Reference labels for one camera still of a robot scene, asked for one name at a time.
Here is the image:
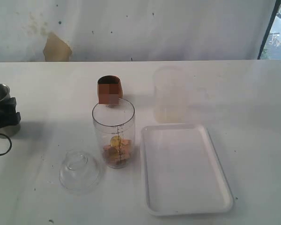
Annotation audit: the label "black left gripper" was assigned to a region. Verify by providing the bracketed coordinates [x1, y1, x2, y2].
[0, 97, 21, 128]

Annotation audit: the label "stainless steel cup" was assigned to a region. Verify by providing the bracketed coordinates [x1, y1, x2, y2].
[0, 83, 21, 139]

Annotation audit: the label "gold foil coins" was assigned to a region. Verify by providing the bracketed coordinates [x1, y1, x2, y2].
[102, 136, 132, 168]

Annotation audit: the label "clear dome strainer lid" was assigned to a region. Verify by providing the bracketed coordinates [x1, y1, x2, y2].
[59, 150, 103, 195]

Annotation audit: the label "clear shaker body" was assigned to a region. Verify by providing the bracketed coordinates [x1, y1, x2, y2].
[92, 98, 135, 169]

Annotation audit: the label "white backdrop sheet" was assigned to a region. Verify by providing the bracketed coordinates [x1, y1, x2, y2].
[0, 0, 275, 62]

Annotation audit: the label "translucent plastic container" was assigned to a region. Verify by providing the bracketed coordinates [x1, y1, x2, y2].
[153, 66, 188, 123]

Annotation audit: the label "white rectangular tray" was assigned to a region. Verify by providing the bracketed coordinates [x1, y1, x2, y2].
[140, 124, 233, 216]

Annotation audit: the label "black cable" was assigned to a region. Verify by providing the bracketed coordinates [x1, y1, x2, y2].
[0, 132, 13, 157]

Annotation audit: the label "black window frame post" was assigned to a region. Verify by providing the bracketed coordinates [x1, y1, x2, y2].
[257, 0, 281, 60]

